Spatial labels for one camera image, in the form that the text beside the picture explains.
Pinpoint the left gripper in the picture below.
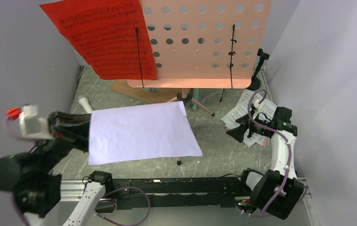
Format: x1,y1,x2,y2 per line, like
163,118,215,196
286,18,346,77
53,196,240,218
34,107,115,174

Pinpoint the white sheet music page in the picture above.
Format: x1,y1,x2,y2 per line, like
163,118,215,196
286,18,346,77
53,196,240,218
221,102,262,147
232,89,278,147

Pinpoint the white microphone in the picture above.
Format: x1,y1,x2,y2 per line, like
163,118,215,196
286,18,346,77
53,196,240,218
78,95,93,114

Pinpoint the pink sheet music page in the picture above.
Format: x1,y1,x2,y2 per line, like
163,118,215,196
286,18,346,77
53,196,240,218
254,137,269,147

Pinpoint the black round-base mic stand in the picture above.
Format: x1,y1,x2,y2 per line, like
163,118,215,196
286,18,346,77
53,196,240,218
246,48,270,91

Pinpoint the lavender sheet music page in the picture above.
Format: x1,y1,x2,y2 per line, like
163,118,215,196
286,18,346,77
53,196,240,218
88,102,203,165

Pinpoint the pink music stand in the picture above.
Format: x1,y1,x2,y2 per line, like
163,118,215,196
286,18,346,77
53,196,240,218
127,0,272,166

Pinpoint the red sheet music page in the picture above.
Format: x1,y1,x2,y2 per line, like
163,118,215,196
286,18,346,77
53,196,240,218
40,0,157,80

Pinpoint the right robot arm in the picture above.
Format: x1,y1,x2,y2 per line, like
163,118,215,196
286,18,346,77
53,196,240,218
226,106,305,220

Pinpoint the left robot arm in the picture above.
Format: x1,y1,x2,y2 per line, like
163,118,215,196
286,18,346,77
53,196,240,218
0,108,91,226

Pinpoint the wooden board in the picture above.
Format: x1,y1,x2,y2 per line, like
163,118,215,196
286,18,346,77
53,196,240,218
110,80,182,104

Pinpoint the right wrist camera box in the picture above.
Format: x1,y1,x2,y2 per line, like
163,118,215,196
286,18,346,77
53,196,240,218
251,99,264,117

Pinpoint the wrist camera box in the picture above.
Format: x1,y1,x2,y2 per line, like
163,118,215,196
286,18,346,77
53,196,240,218
3,104,53,141
251,99,264,117

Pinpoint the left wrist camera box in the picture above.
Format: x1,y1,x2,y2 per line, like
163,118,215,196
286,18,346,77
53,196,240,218
3,104,53,141

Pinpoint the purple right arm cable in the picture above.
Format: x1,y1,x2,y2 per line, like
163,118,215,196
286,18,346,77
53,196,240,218
237,89,309,218

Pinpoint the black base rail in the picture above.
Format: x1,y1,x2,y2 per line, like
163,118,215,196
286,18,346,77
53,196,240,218
95,176,251,213

